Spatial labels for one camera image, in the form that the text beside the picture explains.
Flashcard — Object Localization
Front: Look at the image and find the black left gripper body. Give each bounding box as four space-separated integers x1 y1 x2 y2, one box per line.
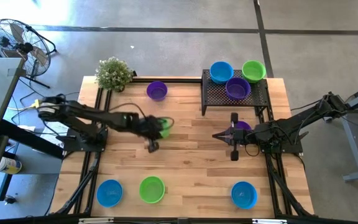
131 114 165 141

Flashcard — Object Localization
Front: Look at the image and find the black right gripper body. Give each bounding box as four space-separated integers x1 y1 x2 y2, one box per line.
237 124 273 147

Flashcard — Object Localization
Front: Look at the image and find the purple plastic mini bowl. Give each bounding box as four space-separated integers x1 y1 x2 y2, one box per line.
145 80 168 102
235 120 253 131
225 77 252 101

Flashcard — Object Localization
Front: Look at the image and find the black perforated metal shelf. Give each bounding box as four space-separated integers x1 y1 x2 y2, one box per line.
200 68 270 116

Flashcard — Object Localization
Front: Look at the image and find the potted green artificial plant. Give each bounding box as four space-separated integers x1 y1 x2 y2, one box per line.
94 55 135 93

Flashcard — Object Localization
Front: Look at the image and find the grey metal stand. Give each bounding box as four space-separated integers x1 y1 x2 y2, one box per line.
323 79 358 184

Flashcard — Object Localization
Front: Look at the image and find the white paper sheet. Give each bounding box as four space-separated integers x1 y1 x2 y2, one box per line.
40 122 70 147

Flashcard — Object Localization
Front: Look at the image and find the white and yellow can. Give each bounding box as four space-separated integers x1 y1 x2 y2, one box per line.
0 157 23 175

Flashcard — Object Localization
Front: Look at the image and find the black metal floor fan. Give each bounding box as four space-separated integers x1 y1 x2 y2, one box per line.
0 18 58 90

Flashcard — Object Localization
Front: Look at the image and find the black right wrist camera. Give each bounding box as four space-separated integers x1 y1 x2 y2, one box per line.
241 128 262 144

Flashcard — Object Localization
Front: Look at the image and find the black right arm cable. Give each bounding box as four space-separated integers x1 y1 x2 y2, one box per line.
244 143 261 157

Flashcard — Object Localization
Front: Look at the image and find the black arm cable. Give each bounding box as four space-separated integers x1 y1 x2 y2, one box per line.
107 101 149 119
244 143 261 157

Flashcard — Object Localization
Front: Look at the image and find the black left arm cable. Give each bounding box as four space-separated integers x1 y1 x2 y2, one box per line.
107 101 149 119

